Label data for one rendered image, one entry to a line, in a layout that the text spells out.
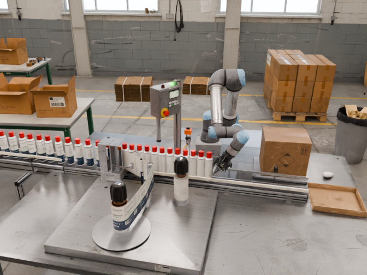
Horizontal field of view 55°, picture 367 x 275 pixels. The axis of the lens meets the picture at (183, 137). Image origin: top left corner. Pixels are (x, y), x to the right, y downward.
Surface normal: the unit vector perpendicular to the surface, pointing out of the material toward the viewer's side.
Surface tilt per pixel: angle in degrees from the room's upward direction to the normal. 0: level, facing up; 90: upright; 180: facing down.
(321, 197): 0
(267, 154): 90
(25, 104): 89
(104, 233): 0
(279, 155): 90
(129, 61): 90
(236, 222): 0
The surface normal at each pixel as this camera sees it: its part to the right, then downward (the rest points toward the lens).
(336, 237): 0.00, -0.90
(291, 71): -0.04, 0.43
